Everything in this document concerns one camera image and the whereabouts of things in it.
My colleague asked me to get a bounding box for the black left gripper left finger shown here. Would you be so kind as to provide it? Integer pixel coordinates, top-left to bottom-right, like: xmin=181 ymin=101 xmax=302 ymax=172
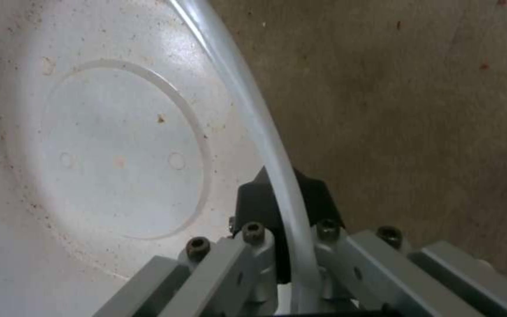
xmin=94 ymin=166 xmax=290 ymax=317

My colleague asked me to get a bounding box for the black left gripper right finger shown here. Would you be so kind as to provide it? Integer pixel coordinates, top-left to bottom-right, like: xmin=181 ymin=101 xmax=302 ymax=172
xmin=292 ymin=167 xmax=507 ymax=317

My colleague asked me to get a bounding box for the white round plastic container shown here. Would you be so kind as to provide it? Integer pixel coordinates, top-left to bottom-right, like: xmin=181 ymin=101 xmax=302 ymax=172
xmin=0 ymin=0 xmax=320 ymax=317

